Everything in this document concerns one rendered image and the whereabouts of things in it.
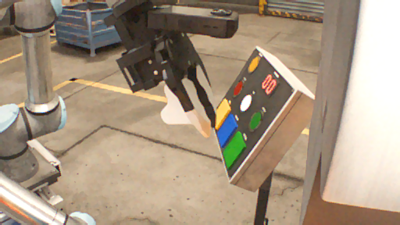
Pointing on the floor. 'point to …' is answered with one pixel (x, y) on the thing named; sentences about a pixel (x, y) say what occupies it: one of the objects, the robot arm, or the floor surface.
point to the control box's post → (262, 200)
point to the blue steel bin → (85, 26)
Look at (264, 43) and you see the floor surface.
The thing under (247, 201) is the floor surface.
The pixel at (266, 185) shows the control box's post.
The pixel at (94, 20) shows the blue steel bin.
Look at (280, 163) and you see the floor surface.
